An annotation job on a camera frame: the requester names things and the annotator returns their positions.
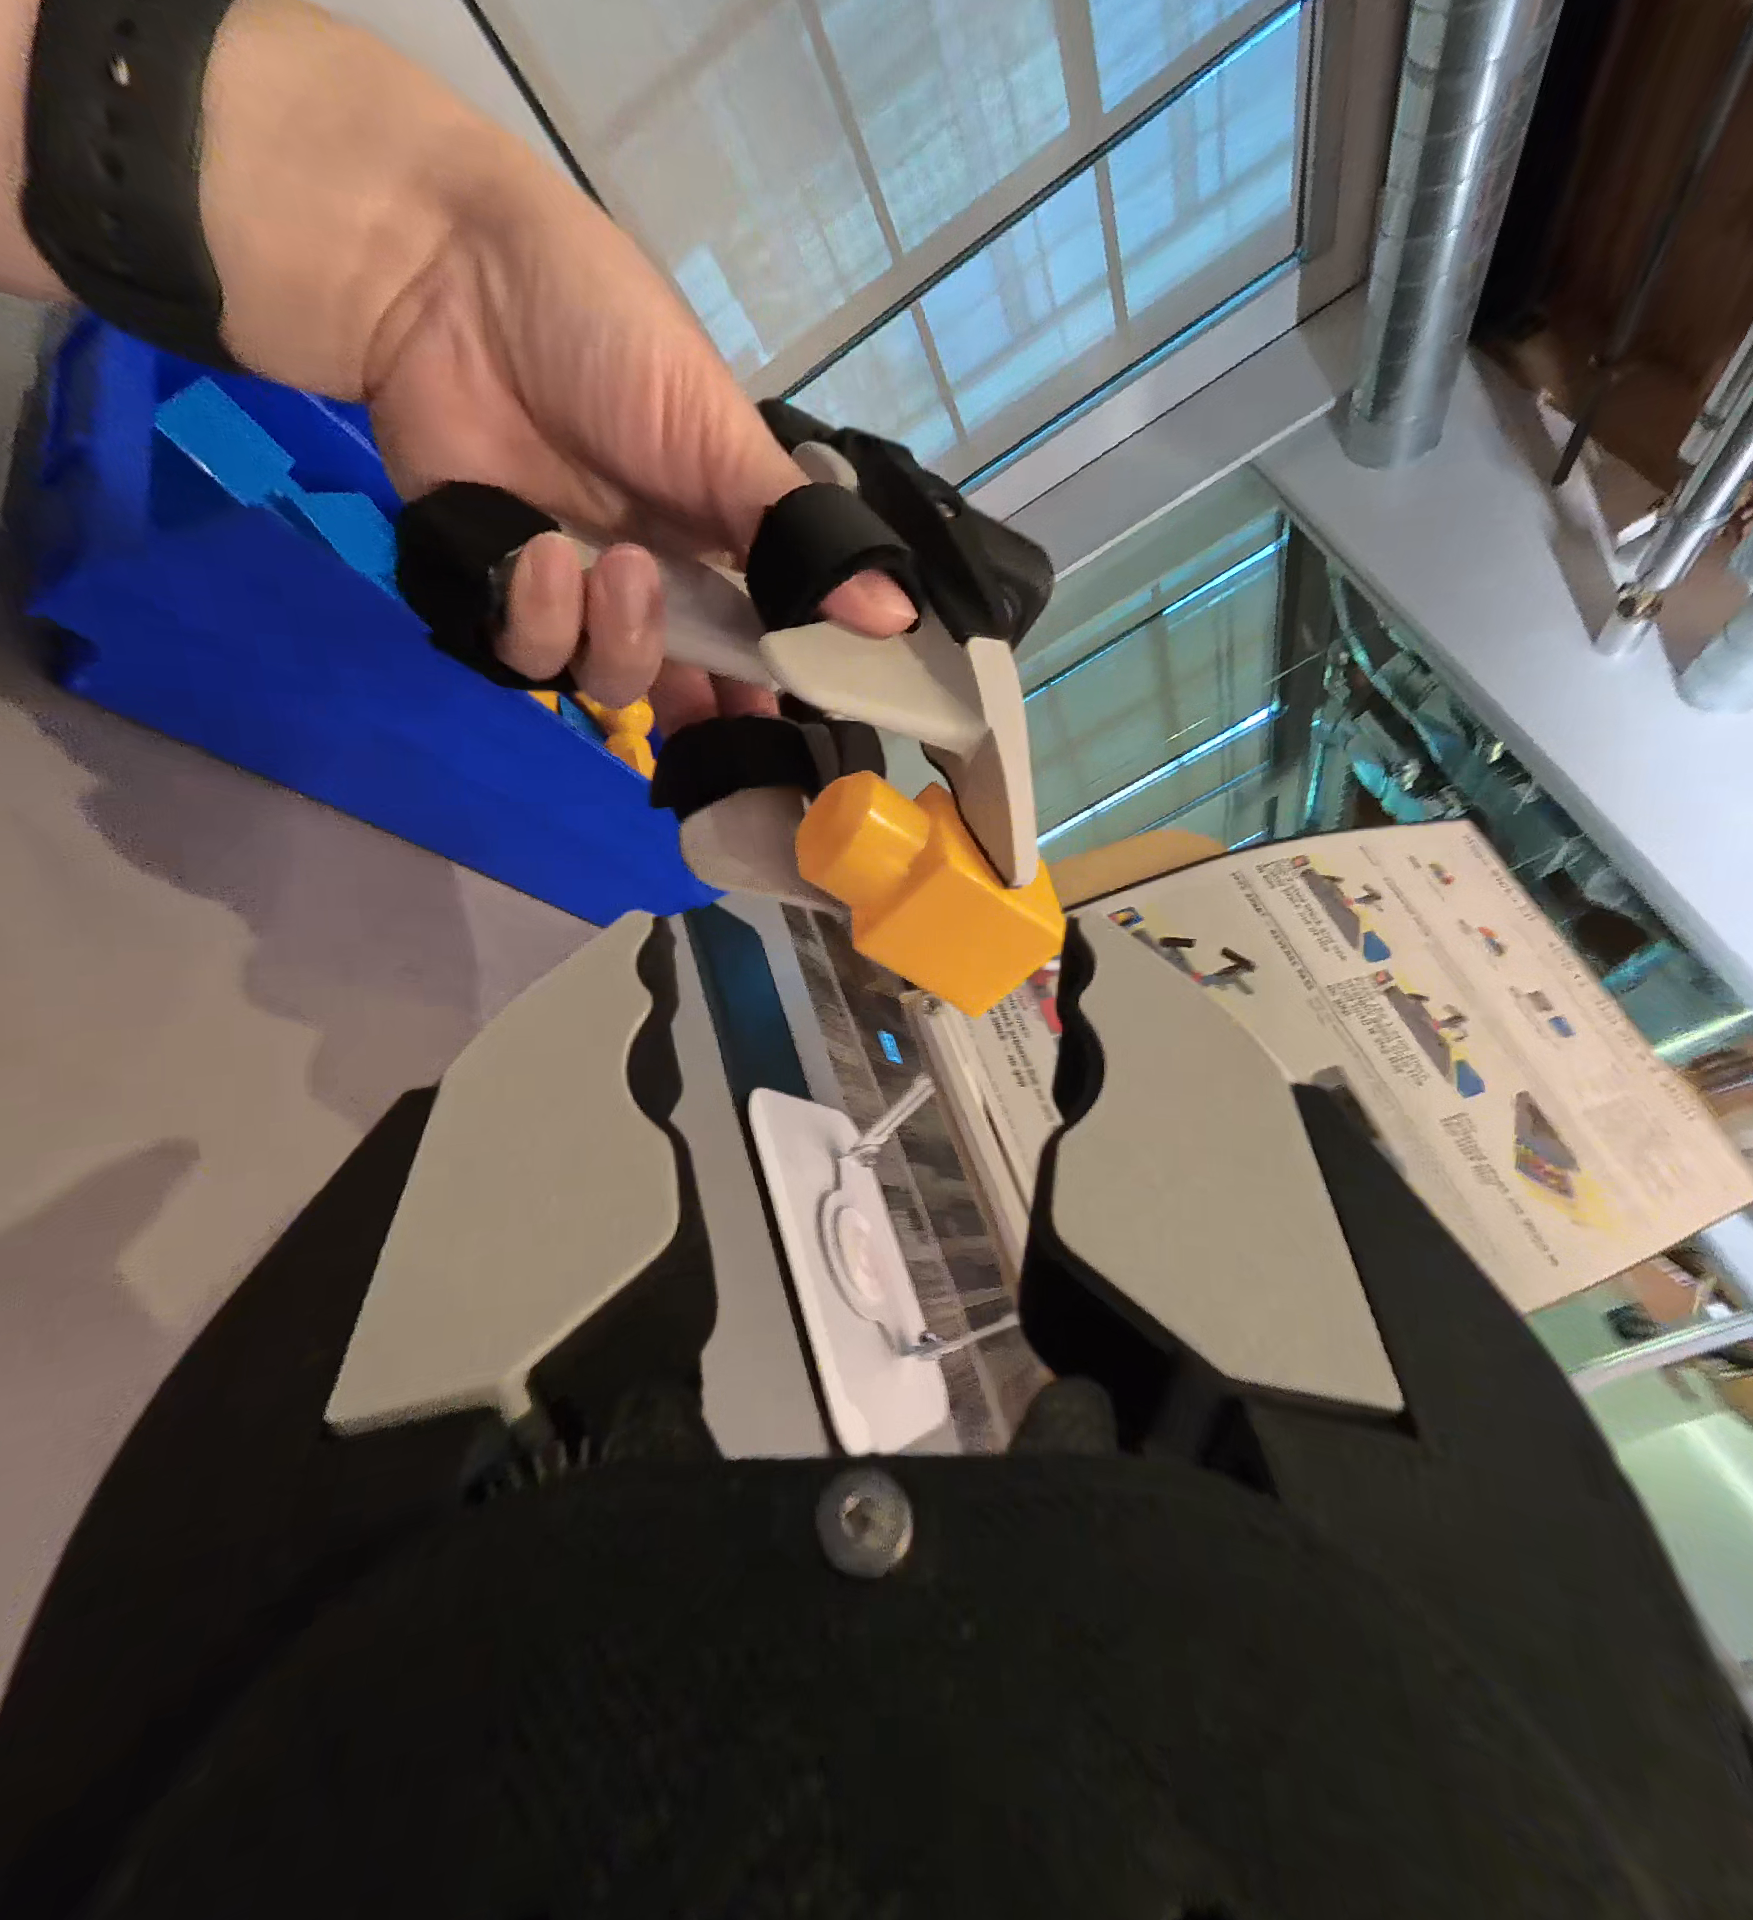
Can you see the blue plastic bin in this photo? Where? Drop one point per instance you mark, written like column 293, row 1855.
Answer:
column 291, row 661

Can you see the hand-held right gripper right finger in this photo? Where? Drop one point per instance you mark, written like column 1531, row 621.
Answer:
column 1206, row 1214

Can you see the silver vertical duct pipe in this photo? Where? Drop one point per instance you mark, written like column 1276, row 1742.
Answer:
column 1447, row 225

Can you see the wooden instruction board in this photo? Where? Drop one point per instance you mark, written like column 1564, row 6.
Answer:
column 1417, row 1049

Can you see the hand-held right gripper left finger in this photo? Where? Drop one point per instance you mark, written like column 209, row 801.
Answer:
column 530, row 1200

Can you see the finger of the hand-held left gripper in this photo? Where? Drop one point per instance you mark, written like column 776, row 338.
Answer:
column 996, row 751
column 748, row 864

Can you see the black wristband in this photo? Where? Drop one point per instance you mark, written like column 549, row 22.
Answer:
column 125, row 149

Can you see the person's left hand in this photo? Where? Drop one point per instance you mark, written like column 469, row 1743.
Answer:
column 487, row 301

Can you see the metal bar fixture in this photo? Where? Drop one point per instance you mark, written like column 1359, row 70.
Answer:
column 1716, row 481

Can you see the blue mega block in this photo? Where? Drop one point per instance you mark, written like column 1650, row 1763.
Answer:
column 343, row 526
column 216, row 436

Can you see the white stand base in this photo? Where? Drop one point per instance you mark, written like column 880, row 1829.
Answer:
column 802, row 1185

